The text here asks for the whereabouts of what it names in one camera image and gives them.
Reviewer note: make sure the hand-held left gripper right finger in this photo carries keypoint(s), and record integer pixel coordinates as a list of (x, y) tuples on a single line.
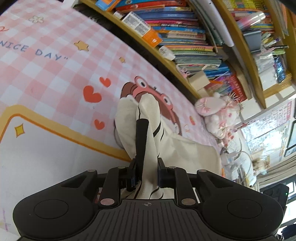
[(161, 176)]

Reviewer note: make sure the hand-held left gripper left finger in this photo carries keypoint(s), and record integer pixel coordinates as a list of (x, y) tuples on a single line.
[(134, 182)]

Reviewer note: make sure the cream t-shirt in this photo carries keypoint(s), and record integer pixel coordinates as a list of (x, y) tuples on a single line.
[(185, 153)]

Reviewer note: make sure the white pink plush rabbit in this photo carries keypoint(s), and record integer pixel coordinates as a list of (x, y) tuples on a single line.
[(217, 115)]

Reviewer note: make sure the cream pen holder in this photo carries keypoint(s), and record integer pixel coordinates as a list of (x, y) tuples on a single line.
[(198, 81)]

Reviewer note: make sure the thick red book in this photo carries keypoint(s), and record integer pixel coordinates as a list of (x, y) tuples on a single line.
[(231, 88)]

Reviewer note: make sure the wooden bookshelf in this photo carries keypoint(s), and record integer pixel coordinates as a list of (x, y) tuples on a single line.
[(252, 69)]

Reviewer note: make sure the pink checked printed desk mat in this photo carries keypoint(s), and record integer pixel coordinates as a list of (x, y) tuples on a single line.
[(57, 69)]

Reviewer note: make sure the row of colourful books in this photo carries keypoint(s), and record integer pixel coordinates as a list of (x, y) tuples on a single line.
[(185, 30)]

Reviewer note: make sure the flat white orange box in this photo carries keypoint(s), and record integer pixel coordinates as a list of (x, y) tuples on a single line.
[(141, 27)]

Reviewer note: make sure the white tablet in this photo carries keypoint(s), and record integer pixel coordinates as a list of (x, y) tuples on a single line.
[(219, 23)]

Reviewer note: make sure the tall white orange box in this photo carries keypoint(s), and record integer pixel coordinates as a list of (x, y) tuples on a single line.
[(108, 4)]

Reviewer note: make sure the alphabet wall poster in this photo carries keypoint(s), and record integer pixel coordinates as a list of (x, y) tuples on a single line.
[(270, 120)]

